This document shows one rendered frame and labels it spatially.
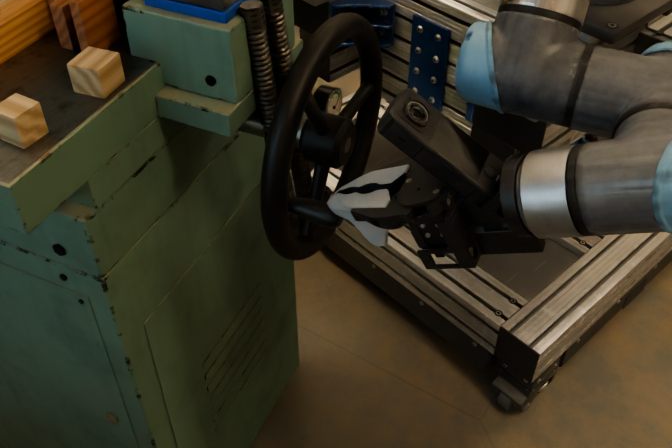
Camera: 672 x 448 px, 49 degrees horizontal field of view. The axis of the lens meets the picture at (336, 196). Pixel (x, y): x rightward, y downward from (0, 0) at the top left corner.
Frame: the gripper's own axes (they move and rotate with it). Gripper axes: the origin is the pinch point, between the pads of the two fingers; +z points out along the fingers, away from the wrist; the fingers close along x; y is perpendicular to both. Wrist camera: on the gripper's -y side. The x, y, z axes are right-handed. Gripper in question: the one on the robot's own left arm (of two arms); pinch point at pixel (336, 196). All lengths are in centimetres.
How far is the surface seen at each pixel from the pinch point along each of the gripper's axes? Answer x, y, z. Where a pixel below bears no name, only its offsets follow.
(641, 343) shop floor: 63, 98, 5
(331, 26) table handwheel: 12.3, -12.4, 0.0
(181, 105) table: 3.5, -12.0, 16.4
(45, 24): 5.6, -24.8, 31.1
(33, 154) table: -12.7, -18.3, 18.3
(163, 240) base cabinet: -1.4, 2.9, 28.4
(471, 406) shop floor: 32, 82, 30
